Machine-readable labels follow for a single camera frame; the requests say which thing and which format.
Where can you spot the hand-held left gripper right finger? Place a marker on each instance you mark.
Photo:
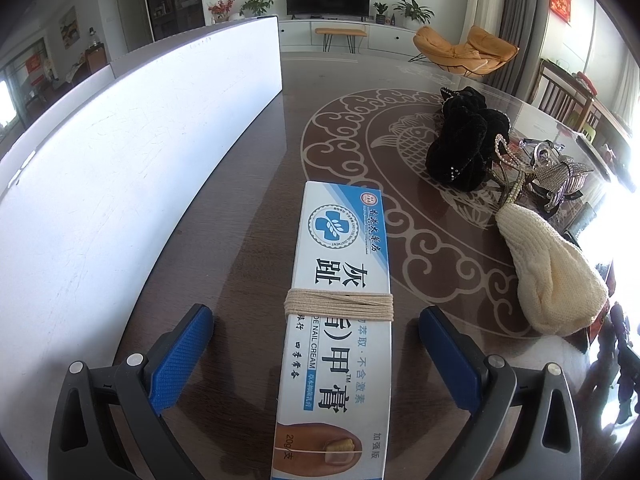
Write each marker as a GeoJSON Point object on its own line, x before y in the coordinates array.
{"type": "Point", "coordinates": [450, 360]}

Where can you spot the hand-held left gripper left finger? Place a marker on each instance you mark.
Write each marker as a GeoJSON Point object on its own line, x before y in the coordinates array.
{"type": "Point", "coordinates": [180, 360]}

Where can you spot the white blue nail cream box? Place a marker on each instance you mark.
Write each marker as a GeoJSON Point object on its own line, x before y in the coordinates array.
{"type": "Point", "coordinates": [340, 260]}

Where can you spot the white foam board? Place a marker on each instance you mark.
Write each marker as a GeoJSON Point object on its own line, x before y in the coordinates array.
{"type": "Point", "coordinates": [125, 185]}

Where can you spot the brown patterned desktop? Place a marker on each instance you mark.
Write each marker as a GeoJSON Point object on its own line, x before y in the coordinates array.
{"type": "Point", "coordinates": [240, 260]}

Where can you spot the cream knitted sock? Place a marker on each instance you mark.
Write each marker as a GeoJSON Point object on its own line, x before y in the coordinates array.
{"type": "Point", "coordinates": [550, 275]}

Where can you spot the purple toy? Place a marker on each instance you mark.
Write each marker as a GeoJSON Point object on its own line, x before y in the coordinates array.
{"type": "Point", "coordinates": [627, 365]}

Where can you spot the rhinestone bead hair band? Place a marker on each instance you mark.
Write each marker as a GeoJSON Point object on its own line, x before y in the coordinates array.
{"type": "Point", "coordinates": [515, 187]}

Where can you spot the black box with white text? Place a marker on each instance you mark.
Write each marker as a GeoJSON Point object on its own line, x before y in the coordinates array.
{"type": "Point", "coordinates": [582, 225]}

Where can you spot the black velvet scrunchie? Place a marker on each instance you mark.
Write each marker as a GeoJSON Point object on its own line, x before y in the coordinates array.
{"type": "Point", "coordinates": [460, 150]}

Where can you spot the rhinestone hair claw clip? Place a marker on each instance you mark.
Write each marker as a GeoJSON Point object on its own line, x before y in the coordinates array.
{"type": "Point", "coordinates": [560, 175]}

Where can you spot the clear plastic hair clip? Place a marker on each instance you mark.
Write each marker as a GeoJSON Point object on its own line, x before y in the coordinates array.
{"type": "Point", "coordinates": [542, 152]}

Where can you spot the dark wooden bench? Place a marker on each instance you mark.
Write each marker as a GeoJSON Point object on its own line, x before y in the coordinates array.
{"type": "Point", "coordinates": [560, 90]}

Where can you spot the orange lounge chair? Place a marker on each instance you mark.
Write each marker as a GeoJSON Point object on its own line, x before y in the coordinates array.
{"type": "Point", "coordinates": [450, 47]}

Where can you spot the white television cabinet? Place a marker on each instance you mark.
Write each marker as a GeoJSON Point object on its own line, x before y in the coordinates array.
{"type": "Point", "coordinates": [390, 35]}

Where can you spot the wooden bench with metal legs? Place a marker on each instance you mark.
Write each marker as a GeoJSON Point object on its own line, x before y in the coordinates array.
{"type": "Point", "coordinates": [340, 31]}

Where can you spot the grey curtain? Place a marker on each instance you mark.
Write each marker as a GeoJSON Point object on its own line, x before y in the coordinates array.
{"type": "Point", "coordinates": [525, 20]}

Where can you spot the large leafy potted plant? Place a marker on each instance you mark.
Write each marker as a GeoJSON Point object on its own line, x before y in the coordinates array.
{"type": "Point", "coordinates": [412, 10]}

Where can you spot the red flowers in vase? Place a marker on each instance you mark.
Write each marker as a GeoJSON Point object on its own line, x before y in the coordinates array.
{"type": "Point", "coordinates": [220, 9]}

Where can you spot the small potted plant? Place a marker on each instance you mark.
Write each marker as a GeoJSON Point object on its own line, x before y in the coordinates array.
{"type": "Point", "coordinates": [381, 11]}

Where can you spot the covered standing air conditioner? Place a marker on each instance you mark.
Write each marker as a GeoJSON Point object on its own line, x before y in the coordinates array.
{"type": "Point", "coordinates": [485, 5]}

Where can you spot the dark glass display cabinet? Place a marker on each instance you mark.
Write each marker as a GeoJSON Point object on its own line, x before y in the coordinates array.
{"type": "Point", "coordinates": [172, 0]}

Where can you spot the green potted plant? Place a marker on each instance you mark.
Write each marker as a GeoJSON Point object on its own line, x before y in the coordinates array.
{"type": "Point", "coordinates": [257, 5]}

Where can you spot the framed wall painting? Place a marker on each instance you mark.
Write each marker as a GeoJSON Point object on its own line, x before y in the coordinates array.
{"type": "Point", "coordinates": [69, 27]}

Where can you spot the red wall hanging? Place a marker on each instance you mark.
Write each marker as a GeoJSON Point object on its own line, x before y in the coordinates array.
{"type": "Point", "coordinates": [561, 2]}

